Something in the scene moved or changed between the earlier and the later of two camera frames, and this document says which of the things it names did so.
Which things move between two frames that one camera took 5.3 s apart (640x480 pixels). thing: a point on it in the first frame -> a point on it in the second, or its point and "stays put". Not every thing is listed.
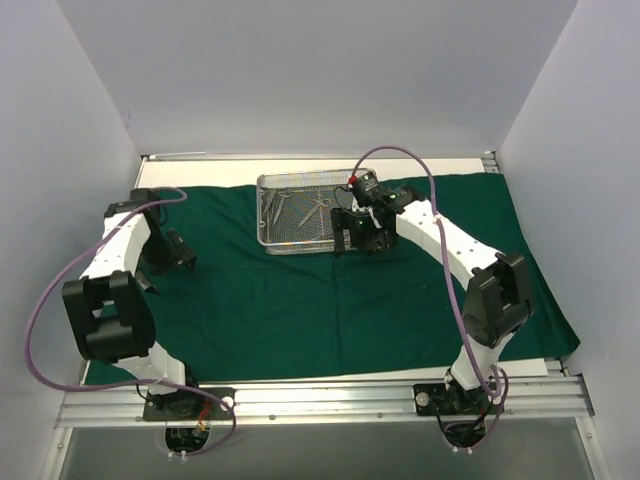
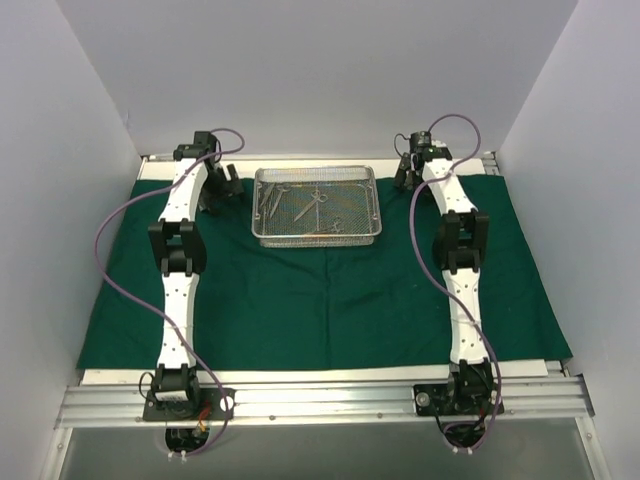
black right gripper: x=341 y=230 -> x=406 y=173
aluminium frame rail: x=124 y=406 stays put
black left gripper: x=180 y=251 -> x=222 y=185
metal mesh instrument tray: x=294 y=210 stays put
